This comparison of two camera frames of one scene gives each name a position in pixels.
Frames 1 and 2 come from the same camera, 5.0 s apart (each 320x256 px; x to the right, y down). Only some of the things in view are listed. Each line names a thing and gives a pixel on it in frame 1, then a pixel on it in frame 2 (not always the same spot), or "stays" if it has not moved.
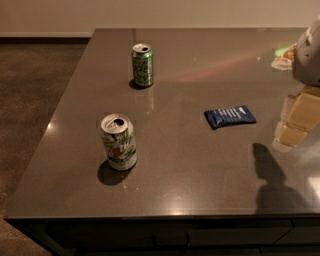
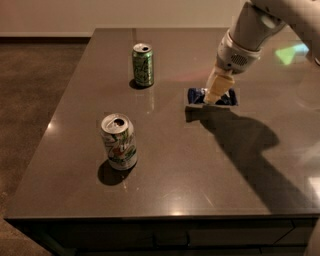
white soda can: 119,139 stays
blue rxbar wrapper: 229,116 → 197,96
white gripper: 308,61 → 234,58
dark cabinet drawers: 174,236 stays
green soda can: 142,60 stays
